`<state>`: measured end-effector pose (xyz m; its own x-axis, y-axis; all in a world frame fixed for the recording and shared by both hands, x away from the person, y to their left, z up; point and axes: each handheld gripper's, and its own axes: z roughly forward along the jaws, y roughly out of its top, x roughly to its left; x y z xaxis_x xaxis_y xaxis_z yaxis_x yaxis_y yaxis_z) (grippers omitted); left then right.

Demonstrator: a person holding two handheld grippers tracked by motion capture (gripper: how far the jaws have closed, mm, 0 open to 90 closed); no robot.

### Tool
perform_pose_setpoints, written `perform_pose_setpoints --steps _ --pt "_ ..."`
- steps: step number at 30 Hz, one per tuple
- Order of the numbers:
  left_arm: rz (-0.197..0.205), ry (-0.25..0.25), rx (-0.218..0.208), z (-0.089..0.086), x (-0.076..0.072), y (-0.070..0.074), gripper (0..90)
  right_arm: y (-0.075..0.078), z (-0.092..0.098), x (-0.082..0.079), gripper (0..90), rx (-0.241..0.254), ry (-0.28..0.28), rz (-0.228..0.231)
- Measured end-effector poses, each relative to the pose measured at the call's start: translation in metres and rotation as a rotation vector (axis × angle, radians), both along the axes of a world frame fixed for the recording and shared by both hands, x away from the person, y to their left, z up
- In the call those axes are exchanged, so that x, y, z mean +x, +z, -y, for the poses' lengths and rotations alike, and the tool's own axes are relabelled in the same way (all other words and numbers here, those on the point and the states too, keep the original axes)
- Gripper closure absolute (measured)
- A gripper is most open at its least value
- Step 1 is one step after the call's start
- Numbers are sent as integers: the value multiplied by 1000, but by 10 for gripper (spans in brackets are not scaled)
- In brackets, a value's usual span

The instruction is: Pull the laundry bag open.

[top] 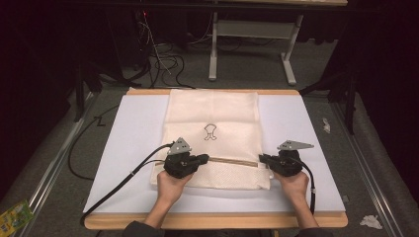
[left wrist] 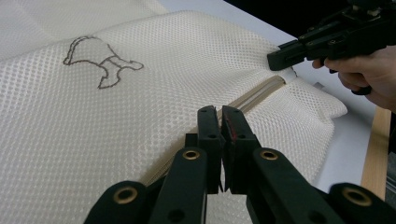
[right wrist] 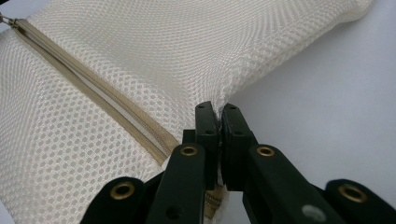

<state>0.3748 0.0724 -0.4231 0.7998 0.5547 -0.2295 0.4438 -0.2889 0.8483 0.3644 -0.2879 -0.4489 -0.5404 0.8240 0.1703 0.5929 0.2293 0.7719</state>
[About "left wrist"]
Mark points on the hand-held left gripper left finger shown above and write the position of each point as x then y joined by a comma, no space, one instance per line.
212,155

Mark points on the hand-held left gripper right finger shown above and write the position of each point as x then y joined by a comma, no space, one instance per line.
238,161

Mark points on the white mesh laundry bag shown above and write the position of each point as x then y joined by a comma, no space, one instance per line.
93,124

